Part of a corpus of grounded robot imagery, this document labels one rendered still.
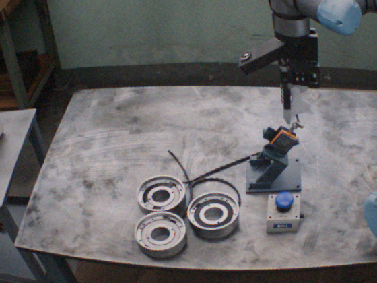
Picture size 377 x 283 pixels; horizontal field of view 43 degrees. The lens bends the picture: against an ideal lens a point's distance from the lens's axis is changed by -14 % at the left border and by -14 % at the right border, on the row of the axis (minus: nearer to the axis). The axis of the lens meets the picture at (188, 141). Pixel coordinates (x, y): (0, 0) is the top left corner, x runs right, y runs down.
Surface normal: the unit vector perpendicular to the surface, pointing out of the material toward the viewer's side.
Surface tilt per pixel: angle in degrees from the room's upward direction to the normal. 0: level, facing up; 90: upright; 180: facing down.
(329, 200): 0
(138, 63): 89
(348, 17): 90
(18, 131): 0
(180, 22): 90
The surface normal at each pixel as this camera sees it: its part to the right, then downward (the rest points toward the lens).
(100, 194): -0.11, -0.74
